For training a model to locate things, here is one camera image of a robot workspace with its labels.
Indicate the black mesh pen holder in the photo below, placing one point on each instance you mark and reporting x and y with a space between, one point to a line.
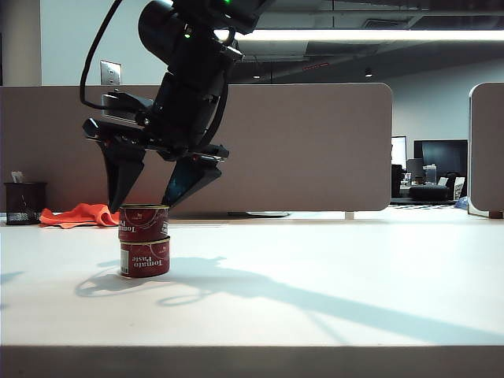
23 204

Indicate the white lit monitor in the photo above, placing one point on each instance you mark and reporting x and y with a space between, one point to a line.
398 151

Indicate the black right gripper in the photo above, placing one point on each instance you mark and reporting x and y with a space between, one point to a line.
185 114

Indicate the large black screen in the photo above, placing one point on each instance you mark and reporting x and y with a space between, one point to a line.
441 155

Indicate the wide grey desk divider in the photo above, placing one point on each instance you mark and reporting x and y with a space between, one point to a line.
307 145

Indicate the orange cloth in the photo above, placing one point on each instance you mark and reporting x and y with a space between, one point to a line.
75 218

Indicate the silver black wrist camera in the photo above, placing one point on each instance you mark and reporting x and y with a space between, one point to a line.
126 106

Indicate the white standing sign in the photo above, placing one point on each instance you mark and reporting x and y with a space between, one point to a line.
458 188

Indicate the blue bag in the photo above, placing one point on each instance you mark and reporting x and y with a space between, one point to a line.
461 203

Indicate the red tomato paste can, barcode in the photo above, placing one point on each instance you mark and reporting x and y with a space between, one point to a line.
145 260

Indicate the narrow grey desk divider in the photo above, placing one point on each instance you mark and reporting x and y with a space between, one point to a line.
486 149

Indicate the red tomato paste can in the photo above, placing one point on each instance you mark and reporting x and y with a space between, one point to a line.
145 260
143 222

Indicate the black round ottoman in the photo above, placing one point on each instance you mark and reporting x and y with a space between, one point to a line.
429 193

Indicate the white item in pen holder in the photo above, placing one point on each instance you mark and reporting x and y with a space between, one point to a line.
16 177

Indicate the metal wall plate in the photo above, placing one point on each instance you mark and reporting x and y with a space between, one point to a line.
110 73

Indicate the long ceiling light strip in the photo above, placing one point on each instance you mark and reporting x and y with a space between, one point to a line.
374 35

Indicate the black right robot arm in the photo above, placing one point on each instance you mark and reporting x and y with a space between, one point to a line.
189 43

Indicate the grey oval stand base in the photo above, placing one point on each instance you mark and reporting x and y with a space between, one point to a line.
267 214

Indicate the brown divider foot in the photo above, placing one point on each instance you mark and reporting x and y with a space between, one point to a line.
495 214

